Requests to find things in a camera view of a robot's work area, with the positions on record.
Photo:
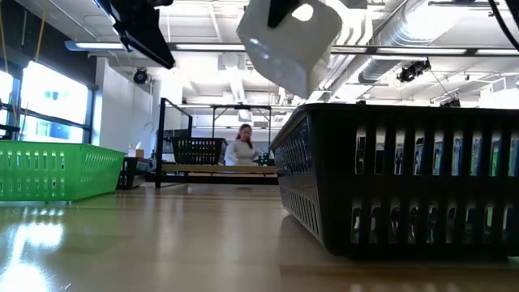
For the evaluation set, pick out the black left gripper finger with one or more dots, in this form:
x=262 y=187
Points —
x=142 y=28

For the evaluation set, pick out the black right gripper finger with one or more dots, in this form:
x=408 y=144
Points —
x=281 y=10

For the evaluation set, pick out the white plastic bin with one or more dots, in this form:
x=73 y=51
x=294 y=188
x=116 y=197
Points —
x=284 y=57

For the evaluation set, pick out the green slotted plastic basket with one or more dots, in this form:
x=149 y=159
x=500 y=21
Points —
x=61 y=170

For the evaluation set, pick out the black ceiling spotlight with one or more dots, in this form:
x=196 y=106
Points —
x=140 y=76
x=413 y=71
x=450 y=102

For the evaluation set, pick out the large glass window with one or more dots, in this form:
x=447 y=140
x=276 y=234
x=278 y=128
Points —
x=52 y=93

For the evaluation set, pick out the cardboard box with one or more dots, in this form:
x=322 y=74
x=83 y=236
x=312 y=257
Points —
x=138 y=153

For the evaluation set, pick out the long ceiling light strip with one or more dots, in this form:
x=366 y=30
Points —
x=421 y=51

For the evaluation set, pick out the person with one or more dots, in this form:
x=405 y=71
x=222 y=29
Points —
x=242 y=152

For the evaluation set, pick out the black metal rack frame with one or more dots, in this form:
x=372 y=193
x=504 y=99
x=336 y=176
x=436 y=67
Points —
x=243 y=106

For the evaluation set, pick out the silver ventilation duct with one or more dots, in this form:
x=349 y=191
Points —
x=405 y=24

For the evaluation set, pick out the wooden shelf black frame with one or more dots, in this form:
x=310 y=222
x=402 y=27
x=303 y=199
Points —
x=219 y=168

